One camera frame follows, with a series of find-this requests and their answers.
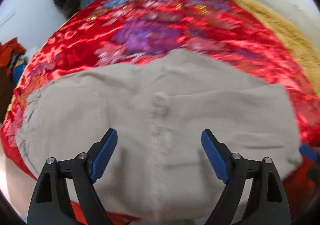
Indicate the pile of mixed clothes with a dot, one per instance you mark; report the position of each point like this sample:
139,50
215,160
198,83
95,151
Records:
10,52

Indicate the white wall switch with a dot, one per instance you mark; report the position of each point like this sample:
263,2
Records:
8,19

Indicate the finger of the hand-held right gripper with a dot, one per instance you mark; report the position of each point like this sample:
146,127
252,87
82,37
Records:
311,153

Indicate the beige pants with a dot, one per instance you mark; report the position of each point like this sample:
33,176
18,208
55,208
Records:
125,94

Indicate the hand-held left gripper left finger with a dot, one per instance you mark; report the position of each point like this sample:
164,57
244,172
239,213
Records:
105,154

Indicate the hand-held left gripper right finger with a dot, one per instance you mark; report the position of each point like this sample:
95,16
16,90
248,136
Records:
215,154

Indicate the yellow dotted blanket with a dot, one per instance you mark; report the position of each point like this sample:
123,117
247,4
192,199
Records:
287,34

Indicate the red floral satin quilt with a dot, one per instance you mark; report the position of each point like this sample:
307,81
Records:
150,27

